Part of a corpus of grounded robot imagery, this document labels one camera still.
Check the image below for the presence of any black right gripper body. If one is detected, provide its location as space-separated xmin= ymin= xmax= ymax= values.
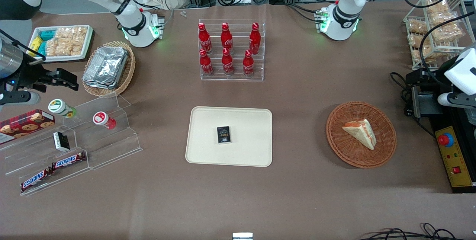
xmin=15 ymin=60 xmax=57 ymax=92

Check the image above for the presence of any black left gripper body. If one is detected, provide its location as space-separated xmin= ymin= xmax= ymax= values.
xmin=427 ymin=65 xmax=453 ymax=86

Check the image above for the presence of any triangular sandwich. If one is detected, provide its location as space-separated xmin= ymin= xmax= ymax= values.
xmin=342 ymin=118 xmax=377 ymax=150

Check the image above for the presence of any white rectangular snack tray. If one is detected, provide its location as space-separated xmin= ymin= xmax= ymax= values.
xmin=28 ymin=25 xmax=95 ymax=63

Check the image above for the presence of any light oval wicker basket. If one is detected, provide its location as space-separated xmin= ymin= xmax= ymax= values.
xmin=82 ymin=41 xmax=136 ymax=97

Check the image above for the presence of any brown round wicker basket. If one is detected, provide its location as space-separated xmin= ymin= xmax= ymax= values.
xmin=326 ymin=101 xmax=397 ymax=169

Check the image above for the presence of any cream plastic tray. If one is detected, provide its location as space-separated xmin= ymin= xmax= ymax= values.
xmin=185 ymin=106 xmax=273 ymax=167

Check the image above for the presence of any clear bag of pastries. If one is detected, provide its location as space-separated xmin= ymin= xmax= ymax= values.
xmin=424 ymin=0 xmax=451 ymax=14
xmin=428 ymin=11 xmax=457 ymax=29
xmin=418 ymin=44 xmax=447 ymax=64
xmin=407 ymin=19 xmax=429 ymax=34
xmin=433 ymin=22 xmax=465 ymax=43

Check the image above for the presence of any green lid drink bottle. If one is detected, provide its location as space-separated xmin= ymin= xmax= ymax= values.
xmin=48 ymin=99 xmax=77 ymax=118

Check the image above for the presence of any grey electronics box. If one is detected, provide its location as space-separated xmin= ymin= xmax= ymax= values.
xmin=411 ymin=84 xmax=444 ymax=118

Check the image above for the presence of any clear bag of crackers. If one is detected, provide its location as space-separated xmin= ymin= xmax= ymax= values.
xmin=69 ymin=26 xmax=89 ymax=56
xmin=45 ymin=28 xmax=73 ymax=57

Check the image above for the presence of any aluminium foil container stack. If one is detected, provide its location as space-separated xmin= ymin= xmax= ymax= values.
xmin=83 ymin=46 xmax=129 ymax=90

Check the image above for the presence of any red plaid cookie box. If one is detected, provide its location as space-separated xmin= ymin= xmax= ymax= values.
xmin=0 ymin=109 xmax=55 ymax=144

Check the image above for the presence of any red lid drink bottle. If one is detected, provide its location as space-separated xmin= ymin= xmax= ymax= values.
xmin=93 ymin=111 xmax=117 ymax=130

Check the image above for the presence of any small black white box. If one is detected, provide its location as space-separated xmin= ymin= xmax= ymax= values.
xmin=53 ymin=131 xmax=70 ymax=152

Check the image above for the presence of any Snickers chocolate bar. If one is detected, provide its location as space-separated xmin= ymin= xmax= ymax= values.
xmin=51 ymin=152 xmax=87 ymax=170
xmin=20 ymin=168 xmax=54 ymax=192

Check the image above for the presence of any clear acrylic step display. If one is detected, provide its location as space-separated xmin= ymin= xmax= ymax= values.
xmin=0 ymin=93 xmax=143 ymax=196

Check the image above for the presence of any yellow emergency stop control box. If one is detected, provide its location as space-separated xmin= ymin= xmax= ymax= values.
xmin=434 ymin=125 xmax=476 ymax=188

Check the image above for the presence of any red cola bottle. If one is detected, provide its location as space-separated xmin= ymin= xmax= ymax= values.
xmin=199 ymin=48 xmax=214 ymax=77
xmin=222 ymin=48 xmax=235 ymax=76
xmin=249 ymin=22 xmax=261 ymax=55
xmin=243 ymin=49 xmax=255 ymax=77
xmin=198 ymin=22 xmax=212 ymax=54
xmin=221 ymin=22 xmax=234 ymax=54

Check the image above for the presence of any small black card box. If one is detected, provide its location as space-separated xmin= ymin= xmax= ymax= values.
xmin=217 ymin=126 xmax=232 ymax=144

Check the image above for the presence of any clear acrylic bottle rack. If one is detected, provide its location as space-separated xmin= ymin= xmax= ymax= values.
xmin=198 ymin=19 xmax=267 ymax=81

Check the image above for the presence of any black table cable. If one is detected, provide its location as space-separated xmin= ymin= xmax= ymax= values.
xmin=390 ymin=71 xmax=435 ymax=138

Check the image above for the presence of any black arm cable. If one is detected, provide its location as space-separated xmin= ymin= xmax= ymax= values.
xmin=400 ymin=0 xmax=476 ymax=79

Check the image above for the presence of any white wire rack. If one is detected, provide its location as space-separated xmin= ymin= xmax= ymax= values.
xmin=403 ymin=0 xmax=476 ymax=70

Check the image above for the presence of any black floor cable bundle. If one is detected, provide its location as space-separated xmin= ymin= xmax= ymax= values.
xmin=359 ymin=223 xmax=476 ymax=240

